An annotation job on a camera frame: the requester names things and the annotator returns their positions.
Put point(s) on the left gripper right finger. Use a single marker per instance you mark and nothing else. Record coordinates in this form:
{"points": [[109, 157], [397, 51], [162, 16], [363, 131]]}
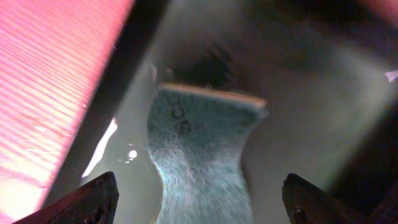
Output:
{"points": [[305, 203]]}

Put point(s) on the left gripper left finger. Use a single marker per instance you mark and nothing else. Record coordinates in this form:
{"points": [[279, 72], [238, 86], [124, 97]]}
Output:
{"points": [[95, 202]]}

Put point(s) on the green scouring sponge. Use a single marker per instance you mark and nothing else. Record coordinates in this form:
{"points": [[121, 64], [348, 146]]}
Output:
{"points": [[196, 138]]}

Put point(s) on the black rectangular water tray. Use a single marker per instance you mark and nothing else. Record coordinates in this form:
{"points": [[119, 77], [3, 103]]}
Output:
{"points": [[326, 70]]}

